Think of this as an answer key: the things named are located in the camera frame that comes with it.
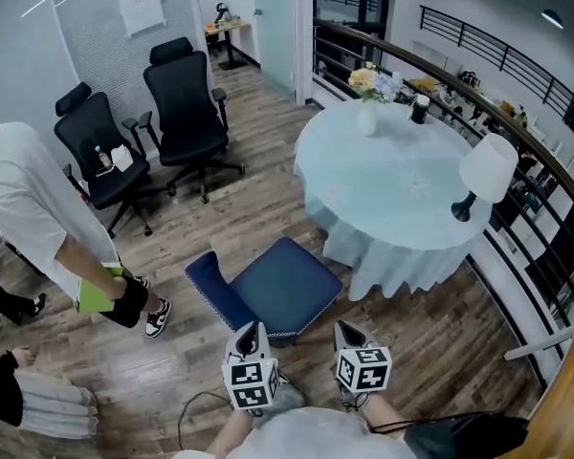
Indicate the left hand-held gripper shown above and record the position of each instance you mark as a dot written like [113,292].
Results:
[249,383]

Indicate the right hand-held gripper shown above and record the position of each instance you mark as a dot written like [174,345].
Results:
[366,368]

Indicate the blue upholstered chair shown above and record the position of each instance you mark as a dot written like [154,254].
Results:
[282,285]

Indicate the person's right forearm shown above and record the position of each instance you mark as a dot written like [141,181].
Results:
[382,409]

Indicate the small black robot arm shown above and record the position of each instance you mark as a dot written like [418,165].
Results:
[221,12]

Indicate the person's left forearm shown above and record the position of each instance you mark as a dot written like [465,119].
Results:
[229,433]

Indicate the round table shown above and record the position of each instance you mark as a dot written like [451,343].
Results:
[387,170]

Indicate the low black office chair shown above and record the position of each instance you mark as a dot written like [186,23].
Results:
[110,184]

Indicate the tall black office chair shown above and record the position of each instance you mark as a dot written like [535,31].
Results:
[186,108]

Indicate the person's grey jeans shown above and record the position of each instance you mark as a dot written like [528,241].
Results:
[289,392]

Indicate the person's white shirt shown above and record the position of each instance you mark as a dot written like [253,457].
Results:
[311,433]

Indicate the black bag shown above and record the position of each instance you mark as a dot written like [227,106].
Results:
[459,435]

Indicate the light blue floral tablecloth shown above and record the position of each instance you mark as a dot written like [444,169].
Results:
[392,256]

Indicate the lime green box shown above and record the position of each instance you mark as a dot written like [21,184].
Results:
[95,294]

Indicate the wooden desk white legs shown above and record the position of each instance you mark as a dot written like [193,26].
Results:
[569,399]

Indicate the white shade black table lamp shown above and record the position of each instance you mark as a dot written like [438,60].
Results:
[489,165]

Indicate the white vase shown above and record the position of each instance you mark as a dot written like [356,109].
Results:
[366,120]

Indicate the white tissue box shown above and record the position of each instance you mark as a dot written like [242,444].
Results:
[121,157]

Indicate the black cup with white lid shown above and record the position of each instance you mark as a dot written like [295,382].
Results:
[419,110]

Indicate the clear plastic bottle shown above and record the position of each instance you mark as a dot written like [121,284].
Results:
[103,157]

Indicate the yellow and blue flower bouquet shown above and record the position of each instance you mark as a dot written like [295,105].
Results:
[375,81]

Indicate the curved black railing wooden handrail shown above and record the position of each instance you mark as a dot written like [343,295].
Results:
[363,34]

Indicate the frosted glass door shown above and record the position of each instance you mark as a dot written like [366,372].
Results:
[275,27]

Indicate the small wooden standing desk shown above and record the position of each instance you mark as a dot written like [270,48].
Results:
[229,28]

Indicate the black horizontal bar railing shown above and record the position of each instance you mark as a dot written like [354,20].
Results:
[421,17]

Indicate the black dome ceiling lamp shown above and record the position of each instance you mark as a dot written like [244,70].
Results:
[552,18]

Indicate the white wall poster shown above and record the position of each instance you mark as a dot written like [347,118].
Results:
[141,3]

